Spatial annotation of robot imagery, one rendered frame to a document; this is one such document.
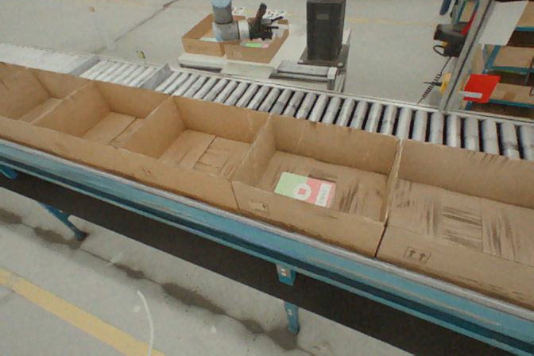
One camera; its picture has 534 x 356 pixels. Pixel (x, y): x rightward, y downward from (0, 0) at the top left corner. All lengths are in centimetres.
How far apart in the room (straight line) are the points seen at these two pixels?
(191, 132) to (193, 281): 94
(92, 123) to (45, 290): 115
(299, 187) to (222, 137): 42
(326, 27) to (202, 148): 96
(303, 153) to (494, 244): 58
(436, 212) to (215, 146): 75
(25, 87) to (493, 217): 184
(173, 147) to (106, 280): 112
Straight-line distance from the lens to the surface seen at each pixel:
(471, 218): 101
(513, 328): 87
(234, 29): 157
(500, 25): 142
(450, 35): 141
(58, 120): 138
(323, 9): 169
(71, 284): 220
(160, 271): 196
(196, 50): 206
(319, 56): 180
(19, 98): 176
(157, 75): 188
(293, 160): 102
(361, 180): 99
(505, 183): 102
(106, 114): 150
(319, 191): 86
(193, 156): 111
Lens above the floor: 165
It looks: 46 degrees down
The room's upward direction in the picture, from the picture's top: 8 degrees counter-clockwise
